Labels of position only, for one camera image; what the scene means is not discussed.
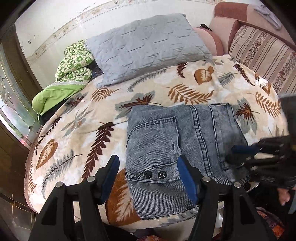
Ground crumpled white tissue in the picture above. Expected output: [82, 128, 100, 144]
[254, 76, 269, 88]

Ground crumpled grey cloth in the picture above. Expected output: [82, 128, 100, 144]
[253, 2, 282, 30]

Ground red patterned cloth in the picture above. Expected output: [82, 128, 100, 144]
[255, 207, 285, 241]

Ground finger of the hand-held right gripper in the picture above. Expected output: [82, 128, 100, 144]
[231, 137, 288, 155]
[225, 154, 279, 172]

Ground leaf print blanket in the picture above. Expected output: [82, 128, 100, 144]
[24, 54, 290, 229]

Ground striped floral cushion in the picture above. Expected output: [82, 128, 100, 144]
[228, 25, 296, 94]

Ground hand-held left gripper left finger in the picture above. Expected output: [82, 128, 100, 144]
[28, 154, 120, 241]

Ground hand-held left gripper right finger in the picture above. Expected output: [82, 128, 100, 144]
[177, 154, 277, 241]

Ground wooden stained glass door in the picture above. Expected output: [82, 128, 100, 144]
[0, 28, 44, 163]

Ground green patterned quilt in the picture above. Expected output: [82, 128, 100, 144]
[32, 40, 95, 116]

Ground grey denim pants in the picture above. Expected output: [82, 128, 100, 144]
[125, 104, 251, 220]

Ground person's right hand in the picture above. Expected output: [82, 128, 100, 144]
[277, 186, 292, 206]

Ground grey quilted pillow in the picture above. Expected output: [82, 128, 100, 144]
[84, 13, 213, 88]

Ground pink and red sofa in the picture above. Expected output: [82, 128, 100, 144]
[193, 2, 296, 93]

